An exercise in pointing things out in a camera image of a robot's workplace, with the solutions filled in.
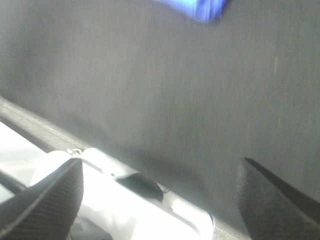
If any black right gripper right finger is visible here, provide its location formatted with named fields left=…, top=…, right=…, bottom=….
left=236, top=158, right=320, bottom=240

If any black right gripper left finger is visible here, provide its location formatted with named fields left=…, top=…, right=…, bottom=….
left=0, top=158, right=84, bottom=240

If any blue microfiber towel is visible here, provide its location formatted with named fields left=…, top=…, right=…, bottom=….
left=155, top=0, right=231, bottom=24

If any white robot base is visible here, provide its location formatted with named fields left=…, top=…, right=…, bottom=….
left=0, top=124, right=215, bottom=240

